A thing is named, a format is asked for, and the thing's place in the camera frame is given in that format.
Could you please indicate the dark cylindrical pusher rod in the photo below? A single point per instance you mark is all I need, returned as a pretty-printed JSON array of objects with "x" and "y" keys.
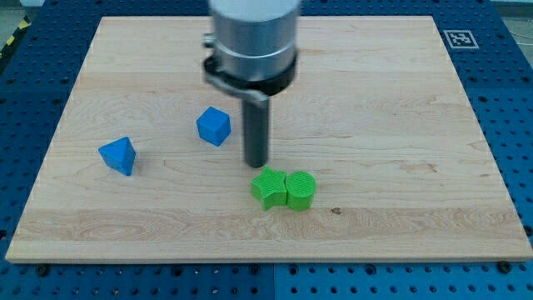
[{"x": 255, "y": 120}]

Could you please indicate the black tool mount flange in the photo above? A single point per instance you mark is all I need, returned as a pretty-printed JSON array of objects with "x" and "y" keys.
[{"x": 252, "y": 78}]

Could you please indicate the blue cube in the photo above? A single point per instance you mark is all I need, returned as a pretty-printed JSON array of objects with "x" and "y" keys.
[{"x": 214, "y": 126}]

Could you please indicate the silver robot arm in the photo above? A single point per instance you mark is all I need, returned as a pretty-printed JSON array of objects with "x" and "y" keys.
[{"x": 254, "y": 27}]

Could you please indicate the green star block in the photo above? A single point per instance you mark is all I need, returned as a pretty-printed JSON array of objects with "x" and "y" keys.
[{"x": 269, "y": 188}]

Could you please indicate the green cylinder block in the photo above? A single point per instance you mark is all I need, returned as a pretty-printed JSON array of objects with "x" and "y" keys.
[{"x": 301, "y": 188}]

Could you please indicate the wooden board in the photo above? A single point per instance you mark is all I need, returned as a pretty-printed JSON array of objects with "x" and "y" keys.
[{"x": 376, "y": 114}]

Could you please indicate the blue triangular prism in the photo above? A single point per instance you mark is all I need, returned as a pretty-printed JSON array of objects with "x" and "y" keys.
[{"x": 119, "y": 155}]

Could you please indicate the fiducial marker tag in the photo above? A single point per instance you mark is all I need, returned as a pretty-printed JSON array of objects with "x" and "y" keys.
[{"x": 460, "y": 39}]

